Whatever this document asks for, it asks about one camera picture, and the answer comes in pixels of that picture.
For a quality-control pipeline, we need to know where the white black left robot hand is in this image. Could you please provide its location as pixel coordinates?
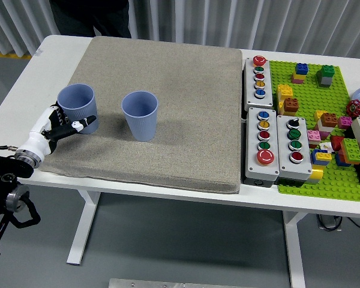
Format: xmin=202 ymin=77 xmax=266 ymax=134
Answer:
xmin=17 ymin=103 xmax=97 ymax=157

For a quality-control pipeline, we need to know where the blue ribbed plastic cup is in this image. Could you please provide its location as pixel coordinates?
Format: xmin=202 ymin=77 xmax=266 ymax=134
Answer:
xmin=56 ymin=83 xmax=98 ymax=135
xmin=121 ymin=91 xmax=160 ymax=142

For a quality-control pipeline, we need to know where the white table leg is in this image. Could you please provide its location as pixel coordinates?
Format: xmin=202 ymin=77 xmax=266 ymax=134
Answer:
xmin=281 ymin=209 xmax=307 ymax=288
xmin=66 ymin=189 xmax=102 ymax=266

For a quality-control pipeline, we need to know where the person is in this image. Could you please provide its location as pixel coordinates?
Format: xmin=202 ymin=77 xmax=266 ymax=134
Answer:
xmin=49 ymin=0 xmax=132 ymax=38

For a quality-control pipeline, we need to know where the grey-brown cushion mat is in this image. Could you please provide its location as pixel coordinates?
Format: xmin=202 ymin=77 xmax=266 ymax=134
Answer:
xmin=37 ymin=35 xmax=243 ymax=195

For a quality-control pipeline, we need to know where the grey metal plate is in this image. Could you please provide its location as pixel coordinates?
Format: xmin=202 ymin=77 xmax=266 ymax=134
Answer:
xmin=108 ymin=278 xmax=238 ymax=288

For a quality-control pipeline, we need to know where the five-button box, large red button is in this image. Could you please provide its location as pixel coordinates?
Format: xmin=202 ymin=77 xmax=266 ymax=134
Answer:
xmin=245 ymin=107 xmax=281 ymax=188

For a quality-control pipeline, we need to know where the five-button box, black base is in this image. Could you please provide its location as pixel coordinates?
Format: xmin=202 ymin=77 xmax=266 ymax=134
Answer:
xmin=243 ymin=55 xmax=274 ymax=112

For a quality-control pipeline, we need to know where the brown-orange brick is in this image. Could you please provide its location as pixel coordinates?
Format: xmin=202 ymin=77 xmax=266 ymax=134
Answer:
xmin=283 ymin=97 xmax=299 ymax=117

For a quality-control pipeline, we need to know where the blue yellow pink brick stack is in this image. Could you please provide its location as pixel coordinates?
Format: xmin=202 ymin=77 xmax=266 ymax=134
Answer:
xmin=290 ymin=62 xmax=309 ymax=85

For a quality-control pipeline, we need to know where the green studded baseplate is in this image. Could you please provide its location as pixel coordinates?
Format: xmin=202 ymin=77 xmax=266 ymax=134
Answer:
xmin=268 ymin=59 xmax=360 ymax=202

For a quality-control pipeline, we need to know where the yellow cylinder brick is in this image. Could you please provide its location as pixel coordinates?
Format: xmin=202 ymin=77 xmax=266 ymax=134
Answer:
xmin=305 ymin=165 xmax=324 ymax=184

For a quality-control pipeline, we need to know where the blue yellow brick pile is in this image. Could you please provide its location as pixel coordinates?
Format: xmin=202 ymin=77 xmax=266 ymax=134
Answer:
xmin=310 ymin=149 xmax=332 ymax=166

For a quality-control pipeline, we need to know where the orange yellow white brick stack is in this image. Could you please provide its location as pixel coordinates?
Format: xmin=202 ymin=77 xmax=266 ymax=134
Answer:
xmin=314 ymin=110 xmax=338 ymax=140

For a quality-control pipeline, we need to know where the green grey brick stack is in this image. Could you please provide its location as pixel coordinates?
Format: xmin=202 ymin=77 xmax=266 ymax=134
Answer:
xmin=316 ymin=64 xmax=336 ymax=88

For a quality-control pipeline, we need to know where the red brick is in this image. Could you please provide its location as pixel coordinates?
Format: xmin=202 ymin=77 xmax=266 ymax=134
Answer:
xmin=329 ymin=135 xmax=345 ymax=151

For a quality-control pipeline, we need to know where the grey floor socket box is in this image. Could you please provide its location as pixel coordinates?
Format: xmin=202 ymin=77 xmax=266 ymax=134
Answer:
xmin=316 ymin=213 xmax=343 ymax=231

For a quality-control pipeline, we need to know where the magenta brick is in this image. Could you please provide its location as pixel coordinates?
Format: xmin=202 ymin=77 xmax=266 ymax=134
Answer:
xmin=337 ymin=116 xmax=353 ymax=130

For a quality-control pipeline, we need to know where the green orange brick stack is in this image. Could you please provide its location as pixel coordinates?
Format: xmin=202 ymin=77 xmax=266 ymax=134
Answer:
xmin=335 ymin=137 xmax=360 ymax=167

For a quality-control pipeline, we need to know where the red valve handwheel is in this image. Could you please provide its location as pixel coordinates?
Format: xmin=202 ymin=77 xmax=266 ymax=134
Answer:
xmin=346 ymin=100 xmax=360 ymax=118

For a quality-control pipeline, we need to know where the button box with selector switch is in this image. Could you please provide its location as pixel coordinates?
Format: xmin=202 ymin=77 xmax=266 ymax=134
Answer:
xmin=276 ymin=115 xmax=313 ymax=182

